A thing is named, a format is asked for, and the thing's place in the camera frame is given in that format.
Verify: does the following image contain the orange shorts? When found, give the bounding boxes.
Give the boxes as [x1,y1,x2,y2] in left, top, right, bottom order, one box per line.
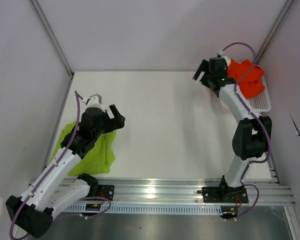
[227,58,266,99]

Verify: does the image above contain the lime green shorts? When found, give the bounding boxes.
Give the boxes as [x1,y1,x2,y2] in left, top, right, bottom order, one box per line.
[48,121,118,177]

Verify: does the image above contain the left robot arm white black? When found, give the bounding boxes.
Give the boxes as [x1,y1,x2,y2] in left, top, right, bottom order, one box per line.
[5,104,126,238]

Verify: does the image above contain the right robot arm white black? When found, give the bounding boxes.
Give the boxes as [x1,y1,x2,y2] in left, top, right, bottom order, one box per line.
[193,56,272,203]

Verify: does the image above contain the white plastic perforated basket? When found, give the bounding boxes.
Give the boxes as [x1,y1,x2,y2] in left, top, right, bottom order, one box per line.
[219,74,272,113]

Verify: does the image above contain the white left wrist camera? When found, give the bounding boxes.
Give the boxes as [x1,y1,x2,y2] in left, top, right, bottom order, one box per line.
[81,93,104,111]

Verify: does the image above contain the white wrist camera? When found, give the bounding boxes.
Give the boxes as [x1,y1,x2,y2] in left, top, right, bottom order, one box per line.
[81,93,104,111]
[217,49,232,67]

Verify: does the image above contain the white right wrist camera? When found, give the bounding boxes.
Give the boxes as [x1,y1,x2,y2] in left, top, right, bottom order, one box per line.
[217,49,232,67]

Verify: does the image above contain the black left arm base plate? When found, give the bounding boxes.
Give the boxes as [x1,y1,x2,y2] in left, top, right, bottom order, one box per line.
[88,184,115,201]

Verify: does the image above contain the right corner aluminium post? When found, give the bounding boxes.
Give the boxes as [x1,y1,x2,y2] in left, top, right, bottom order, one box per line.
[255,0,297,64]

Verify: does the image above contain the corner aluminium post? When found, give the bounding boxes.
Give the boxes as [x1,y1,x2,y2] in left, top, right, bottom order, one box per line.
[255,0,297,64]
[28,0,74,78]

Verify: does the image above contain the left corner aluminium post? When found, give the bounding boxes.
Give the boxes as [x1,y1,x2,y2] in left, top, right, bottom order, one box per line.
[28,0,74,78]

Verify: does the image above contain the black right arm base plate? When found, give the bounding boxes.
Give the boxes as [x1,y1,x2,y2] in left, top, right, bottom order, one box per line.
[197,186,249,204]

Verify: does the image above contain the aluminium frame rail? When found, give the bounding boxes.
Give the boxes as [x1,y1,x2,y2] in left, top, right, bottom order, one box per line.
[98,177,296,206]

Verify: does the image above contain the white slotted cable duct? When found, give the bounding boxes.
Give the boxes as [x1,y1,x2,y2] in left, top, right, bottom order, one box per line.
[64,202,222,216]

